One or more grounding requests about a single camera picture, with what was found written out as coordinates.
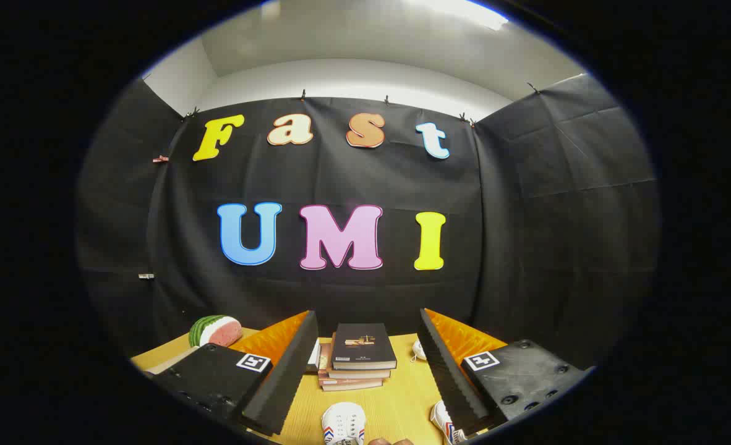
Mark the beige fabric storage box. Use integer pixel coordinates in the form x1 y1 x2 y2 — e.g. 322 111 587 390
144 345 200 375

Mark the white canvas shoe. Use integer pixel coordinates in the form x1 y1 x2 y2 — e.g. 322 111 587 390
430 400 467 445
321 402 366 445

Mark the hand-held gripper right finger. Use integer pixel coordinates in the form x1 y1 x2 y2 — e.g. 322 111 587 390
416 307 592 437

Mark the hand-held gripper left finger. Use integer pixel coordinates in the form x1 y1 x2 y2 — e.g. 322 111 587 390
148 310 320 437

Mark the watermelon slice toy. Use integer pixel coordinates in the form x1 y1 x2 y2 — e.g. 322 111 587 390
189 315 243 348

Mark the brown cover book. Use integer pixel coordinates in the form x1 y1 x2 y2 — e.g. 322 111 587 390
317 343 385 392
325 343 393 380

